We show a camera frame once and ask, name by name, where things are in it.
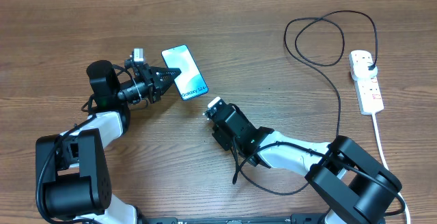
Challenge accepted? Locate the Samsung Galaxy smartphone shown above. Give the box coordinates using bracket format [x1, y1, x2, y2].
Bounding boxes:
[161, 44, 209, 100]

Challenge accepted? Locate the black USB charging cable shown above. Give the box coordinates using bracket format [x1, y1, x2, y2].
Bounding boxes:
[231, 10, 379, 196]

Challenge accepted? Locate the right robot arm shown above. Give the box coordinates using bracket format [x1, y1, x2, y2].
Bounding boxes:
[204, 97, 406, 223]

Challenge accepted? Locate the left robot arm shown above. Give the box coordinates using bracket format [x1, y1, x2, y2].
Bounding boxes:
[35, 59, 181, 223]

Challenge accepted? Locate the white charger plug adapter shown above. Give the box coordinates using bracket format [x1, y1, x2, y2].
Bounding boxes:
[351, 62, 378, 81]

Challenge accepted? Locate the white power strip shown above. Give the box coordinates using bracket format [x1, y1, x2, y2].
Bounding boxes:
[348, 50, 384, 115]

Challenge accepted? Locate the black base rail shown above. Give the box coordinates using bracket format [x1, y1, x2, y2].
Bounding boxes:
[144, 213, 326, 224]

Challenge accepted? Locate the white power strip cord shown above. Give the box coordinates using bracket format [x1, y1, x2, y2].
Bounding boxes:
[371, 112, 412, 224]

